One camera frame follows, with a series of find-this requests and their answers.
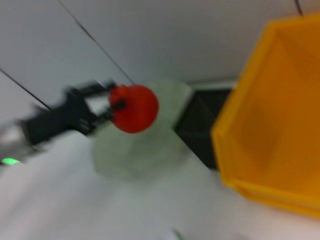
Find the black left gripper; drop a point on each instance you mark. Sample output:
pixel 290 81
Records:
pixel 65 117

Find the red-orange toy orange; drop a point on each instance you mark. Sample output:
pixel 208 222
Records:
pixel 137 110

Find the green glass fruit plate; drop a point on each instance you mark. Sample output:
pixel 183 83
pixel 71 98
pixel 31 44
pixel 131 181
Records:
pixel 140 152

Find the black mesh pen holder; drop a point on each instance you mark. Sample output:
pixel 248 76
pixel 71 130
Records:
pixel 200 130

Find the yellow plastic bin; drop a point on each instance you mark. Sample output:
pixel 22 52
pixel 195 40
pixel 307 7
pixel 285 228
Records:
pixel 275 120

